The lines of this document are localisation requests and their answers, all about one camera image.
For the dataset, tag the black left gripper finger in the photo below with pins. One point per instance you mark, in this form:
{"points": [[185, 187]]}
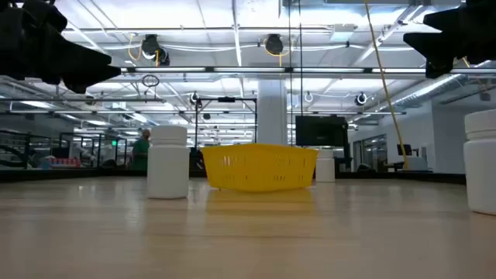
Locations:
{"points": [[73, 62], [42, 13]]}

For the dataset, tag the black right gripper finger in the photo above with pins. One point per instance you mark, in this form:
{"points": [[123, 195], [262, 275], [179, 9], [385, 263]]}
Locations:
{"points": [[449, 19], [441, 46]]}

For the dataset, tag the yellow plastic basket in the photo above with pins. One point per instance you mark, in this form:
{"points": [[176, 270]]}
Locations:
{"points": [[257, 166]]}

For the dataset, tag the red boxes row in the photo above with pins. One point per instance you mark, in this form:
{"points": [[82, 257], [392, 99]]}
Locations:
{"points": [[65, 162]]}

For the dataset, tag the small dark desk monitor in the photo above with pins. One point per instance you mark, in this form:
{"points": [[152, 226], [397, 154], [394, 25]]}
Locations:
{"points": [[404, 149]]}

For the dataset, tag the person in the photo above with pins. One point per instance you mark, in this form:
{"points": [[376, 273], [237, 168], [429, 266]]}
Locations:
{"points": [[140, 153]]}

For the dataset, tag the black metal gantry stand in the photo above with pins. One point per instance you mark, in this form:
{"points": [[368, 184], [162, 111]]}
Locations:
{"points": [[197, 128]]}

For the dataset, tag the black monitor screen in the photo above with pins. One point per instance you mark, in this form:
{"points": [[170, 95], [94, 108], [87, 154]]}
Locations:
{"points": [[321, 131]]}

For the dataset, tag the white building column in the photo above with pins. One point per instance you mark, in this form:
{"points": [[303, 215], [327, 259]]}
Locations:
{"points": [[272, 112]]}

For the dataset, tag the silver ventilation duct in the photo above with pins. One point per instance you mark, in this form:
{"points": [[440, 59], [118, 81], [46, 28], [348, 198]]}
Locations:
{"points": [[434, 90]]}

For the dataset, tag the black metal table frame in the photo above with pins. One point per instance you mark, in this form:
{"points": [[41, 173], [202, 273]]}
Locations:
{"points": [[77, 175]]}

